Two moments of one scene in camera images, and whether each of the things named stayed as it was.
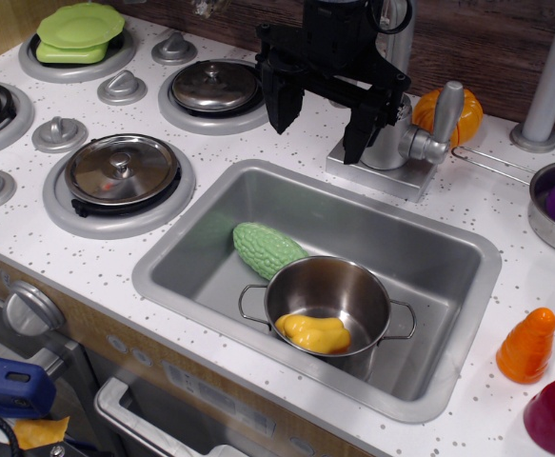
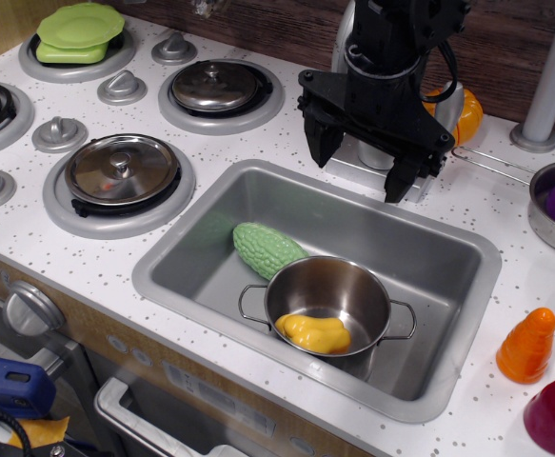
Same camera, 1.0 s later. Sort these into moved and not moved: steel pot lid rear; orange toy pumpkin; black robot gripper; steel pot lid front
Moved: black robot gripper
Not moved: steel pot lid rear; orange toy pumpkin; steel pot lid front
